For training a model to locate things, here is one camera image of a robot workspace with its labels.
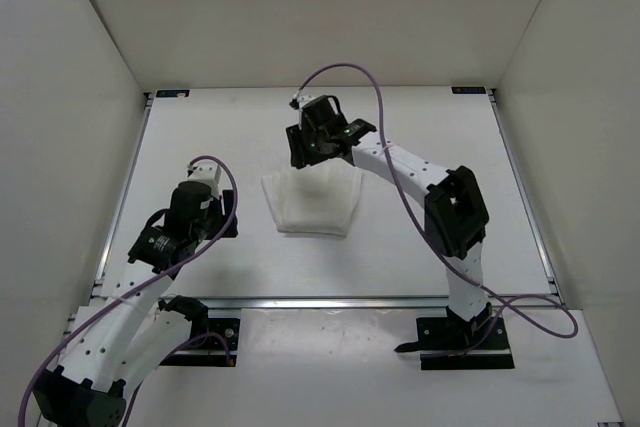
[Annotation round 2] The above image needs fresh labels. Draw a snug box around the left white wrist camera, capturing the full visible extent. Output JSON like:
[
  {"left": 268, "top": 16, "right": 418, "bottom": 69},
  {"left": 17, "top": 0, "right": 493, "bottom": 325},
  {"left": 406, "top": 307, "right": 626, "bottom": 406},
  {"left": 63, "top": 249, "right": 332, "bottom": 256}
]
[{"left": 187, "top": 160, "right": 222, "bottom": 199}]

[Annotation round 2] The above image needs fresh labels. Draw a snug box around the left aluminium table rail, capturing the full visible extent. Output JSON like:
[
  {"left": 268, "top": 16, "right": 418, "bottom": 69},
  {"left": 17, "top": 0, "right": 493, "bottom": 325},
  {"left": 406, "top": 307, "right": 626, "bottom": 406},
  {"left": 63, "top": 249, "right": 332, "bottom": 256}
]
[{"left": 91, "top": 92, "right": 155, "bottom": 291}]

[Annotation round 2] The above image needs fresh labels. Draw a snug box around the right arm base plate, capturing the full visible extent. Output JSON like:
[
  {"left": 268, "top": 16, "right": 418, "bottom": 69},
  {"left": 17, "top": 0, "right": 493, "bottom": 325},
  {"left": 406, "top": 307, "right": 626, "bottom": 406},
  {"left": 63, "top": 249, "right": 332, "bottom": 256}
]
[{"left": 394, "top": 317, "right": 515, "bottom": 371}]

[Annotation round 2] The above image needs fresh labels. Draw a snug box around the white skirt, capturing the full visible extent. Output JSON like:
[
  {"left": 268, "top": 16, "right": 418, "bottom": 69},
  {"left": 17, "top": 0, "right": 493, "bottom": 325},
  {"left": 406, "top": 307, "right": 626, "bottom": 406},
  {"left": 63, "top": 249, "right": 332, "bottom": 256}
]
[{"left": 261, "top": 165, "right": 362, "bottom": 237}]

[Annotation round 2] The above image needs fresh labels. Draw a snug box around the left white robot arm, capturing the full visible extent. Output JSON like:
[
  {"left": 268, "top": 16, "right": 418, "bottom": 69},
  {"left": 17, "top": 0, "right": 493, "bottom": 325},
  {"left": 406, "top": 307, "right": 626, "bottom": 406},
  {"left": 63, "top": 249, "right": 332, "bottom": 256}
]
[{"left": 27, "top": 179, "right": 238, "bottom": 426}]

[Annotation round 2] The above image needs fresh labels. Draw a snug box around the right aluminium table rail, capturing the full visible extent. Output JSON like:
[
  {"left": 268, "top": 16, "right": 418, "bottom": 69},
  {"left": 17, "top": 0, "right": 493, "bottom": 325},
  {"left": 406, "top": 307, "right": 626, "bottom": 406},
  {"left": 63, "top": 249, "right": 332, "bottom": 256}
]
[{"left": 488, "top": 89, "right": 559, "bottom": 296}]

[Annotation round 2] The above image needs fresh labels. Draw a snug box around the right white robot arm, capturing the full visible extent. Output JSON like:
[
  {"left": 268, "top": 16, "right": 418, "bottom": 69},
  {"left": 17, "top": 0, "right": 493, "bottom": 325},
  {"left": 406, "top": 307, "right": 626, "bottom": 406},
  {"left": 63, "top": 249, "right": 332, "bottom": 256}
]
[{"left": 286, "top": 95, "right": 491, "bottom": 348}]

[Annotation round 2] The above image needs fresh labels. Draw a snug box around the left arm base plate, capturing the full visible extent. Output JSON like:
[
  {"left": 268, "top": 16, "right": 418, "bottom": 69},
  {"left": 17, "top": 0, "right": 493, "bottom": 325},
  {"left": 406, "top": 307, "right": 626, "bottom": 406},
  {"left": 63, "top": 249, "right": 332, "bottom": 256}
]
[{"left": 161, "top": 311, "right": 241, "bottom": 368}]

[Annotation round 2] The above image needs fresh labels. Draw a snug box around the left blue corner sticker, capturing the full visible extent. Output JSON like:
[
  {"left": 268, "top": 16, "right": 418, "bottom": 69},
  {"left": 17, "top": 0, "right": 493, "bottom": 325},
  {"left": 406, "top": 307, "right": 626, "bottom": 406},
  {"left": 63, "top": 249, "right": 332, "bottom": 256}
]
[{"left": 155, "top": 89, "right": 190, "bottom": 98}]

